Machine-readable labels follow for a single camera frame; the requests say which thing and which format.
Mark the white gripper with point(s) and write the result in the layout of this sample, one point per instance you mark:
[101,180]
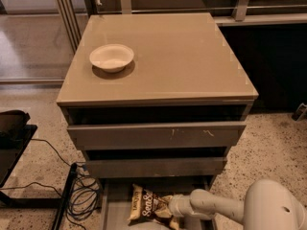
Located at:
[179,205]

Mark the brown sea salt chip bag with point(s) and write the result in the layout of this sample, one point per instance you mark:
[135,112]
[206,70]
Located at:
[148,206]

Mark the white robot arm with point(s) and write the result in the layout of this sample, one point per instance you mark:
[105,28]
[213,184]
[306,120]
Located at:
[268,205]

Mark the grey middle drawer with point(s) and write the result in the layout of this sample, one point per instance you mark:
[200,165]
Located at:
[161,167]

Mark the grey drawer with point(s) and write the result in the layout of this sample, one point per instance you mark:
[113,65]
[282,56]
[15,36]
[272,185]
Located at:
[118,195]
[156,136]
[161,167]

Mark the grey bottom drawer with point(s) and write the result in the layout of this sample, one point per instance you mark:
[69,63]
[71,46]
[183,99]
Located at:
[118,195]

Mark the grey top drawer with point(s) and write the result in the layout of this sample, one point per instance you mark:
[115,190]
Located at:
[156,136]

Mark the grey drawer cabinet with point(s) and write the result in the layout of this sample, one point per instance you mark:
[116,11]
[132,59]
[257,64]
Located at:
[183,71]

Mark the small dark floor object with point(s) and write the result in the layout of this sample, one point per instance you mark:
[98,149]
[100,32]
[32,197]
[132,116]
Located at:
[300,112]

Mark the white paper bowl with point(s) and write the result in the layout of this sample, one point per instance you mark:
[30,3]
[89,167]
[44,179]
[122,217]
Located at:
[112,58]

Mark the black side table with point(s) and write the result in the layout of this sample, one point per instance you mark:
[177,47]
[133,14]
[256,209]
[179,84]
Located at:
[10,153]

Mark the dark object on side table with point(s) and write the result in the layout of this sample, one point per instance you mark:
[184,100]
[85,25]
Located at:
[12,123]

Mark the metal railing frame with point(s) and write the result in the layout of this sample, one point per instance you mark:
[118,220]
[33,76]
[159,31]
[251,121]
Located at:
[225,12]

